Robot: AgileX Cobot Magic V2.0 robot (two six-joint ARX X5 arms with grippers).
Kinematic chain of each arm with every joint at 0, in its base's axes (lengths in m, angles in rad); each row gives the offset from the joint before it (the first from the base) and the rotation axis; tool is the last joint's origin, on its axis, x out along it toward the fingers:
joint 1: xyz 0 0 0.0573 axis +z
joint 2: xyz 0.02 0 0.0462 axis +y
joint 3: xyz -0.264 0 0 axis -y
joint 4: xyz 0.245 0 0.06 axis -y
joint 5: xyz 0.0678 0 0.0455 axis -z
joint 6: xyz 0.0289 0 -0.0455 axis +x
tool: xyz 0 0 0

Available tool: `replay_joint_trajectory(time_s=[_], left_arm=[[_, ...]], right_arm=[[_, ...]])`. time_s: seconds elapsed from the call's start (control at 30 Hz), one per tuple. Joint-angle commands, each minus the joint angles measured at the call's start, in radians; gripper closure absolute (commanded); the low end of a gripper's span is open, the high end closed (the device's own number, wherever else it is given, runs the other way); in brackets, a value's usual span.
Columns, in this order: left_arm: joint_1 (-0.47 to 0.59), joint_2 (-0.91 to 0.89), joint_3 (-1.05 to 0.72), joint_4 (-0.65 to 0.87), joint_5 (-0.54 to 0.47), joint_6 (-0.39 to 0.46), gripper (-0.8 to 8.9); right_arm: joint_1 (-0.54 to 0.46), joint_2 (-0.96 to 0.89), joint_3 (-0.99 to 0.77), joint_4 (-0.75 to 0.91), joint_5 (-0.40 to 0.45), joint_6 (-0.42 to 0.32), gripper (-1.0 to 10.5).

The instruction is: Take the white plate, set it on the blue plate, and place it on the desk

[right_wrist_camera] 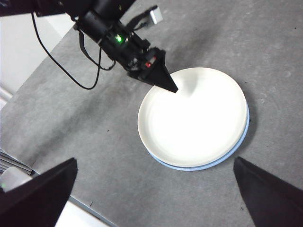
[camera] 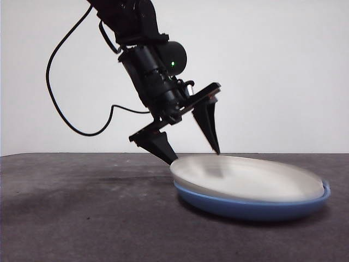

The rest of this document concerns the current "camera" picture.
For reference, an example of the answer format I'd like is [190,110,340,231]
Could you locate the blue round plate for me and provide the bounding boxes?
[173,178,332,222]

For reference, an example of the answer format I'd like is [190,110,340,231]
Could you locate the white round plate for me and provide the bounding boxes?
[169,154,325,203]

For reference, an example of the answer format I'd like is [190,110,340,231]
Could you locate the long black cable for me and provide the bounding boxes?
[45,4,153,136]

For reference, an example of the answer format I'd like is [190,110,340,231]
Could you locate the short black cable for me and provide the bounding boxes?
[97,20,122,54]

